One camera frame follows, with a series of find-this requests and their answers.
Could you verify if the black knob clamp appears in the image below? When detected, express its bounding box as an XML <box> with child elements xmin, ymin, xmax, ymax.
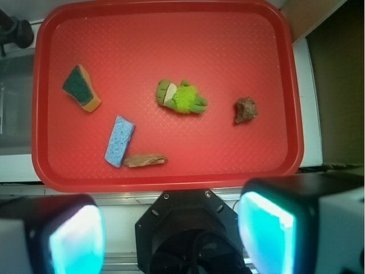
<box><xmin>1</xmin><ymin>10</ymin><xmax>34</xmax><ymax>57</ymax></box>

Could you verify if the brown rock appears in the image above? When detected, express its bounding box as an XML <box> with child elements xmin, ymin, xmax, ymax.
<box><xmin>234</xmin><ymin>97</ymin><xmax>258</xmax><ymax>124</ymax></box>

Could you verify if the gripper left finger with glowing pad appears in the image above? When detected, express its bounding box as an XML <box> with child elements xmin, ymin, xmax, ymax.
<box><xmin>1</xmin><ymin>194</ymin><xmax>106</xmax><ymax>273</ymax></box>

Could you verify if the flat brown bark piece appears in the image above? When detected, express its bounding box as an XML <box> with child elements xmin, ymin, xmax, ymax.
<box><xmin>123</xmin><ymin>154</ymin><xmax>168</xmax><ymax>168</ymax></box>

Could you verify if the blue sponge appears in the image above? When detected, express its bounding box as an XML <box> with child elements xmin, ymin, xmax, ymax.
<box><xmin>104</xmin><ymin>115</ymin><xmax>135</xmax><ymax>168</ymax></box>

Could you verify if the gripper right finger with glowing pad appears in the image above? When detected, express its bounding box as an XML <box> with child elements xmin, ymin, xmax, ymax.
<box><xmin>238</xmin><ymin>172</ymin><xmax>364</xmax><ymax>273</ymax></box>

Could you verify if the green and yellow sponge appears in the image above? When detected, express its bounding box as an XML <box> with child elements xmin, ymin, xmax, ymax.
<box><xmin>62</xmin><ymin>64</ymin><xmax>102</xmax><ymax>112</ymax></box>

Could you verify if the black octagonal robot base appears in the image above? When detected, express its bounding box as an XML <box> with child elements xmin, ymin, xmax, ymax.
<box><xmin>135</xmin><ymin>190</ymin><xmax>252</xmax><ymax>273</ymax></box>

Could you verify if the red plastic tray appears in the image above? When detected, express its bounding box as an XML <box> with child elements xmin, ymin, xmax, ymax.
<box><xmin>32</xmin><ymin>1</ymin><xmax>304</xmax><ymax>192</ymax></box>

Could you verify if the green frog toy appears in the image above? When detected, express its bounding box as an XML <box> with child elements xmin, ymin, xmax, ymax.
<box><xmin>156</xmin><ymin>79</ymin><xmax>209</xmax><ymax>114</ymax></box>

